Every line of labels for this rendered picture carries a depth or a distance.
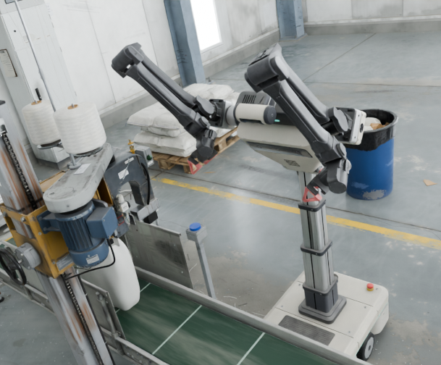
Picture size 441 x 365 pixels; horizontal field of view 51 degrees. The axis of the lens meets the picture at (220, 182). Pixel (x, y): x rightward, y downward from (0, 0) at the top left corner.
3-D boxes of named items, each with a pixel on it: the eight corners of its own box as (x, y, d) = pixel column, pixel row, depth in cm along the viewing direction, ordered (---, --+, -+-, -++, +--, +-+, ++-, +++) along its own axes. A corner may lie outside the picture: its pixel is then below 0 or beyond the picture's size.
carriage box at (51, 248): (114, 237, 213) (94, 177, 199) (53, 282, 192) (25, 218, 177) (83, 225, 229) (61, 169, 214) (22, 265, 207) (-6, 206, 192)
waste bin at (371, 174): (407, 179, 408) (407, 110, 378) (384, 208, 375) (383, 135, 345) (355, 171, 438) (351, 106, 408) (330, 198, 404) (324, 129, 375)
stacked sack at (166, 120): (219, 110, 514) (216, 97, 508) (179, 133, 472) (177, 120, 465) (191, 108, 540) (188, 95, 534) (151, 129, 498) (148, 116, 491)
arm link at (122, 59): (132, 32, 177) (117, 48, 182) (124, 48, 167) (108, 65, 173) (215, 106, 197) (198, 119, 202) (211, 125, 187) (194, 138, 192)
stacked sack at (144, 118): (192, 109, 536) (189, 97, 530) (150, 131, 496) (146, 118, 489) (167, 106, 564) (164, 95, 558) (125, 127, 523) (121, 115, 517)
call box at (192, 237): (208, 235, 246) (206, 225, 243) (198, 242, 241) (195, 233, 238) (196, 231, 251) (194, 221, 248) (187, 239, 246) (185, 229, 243)
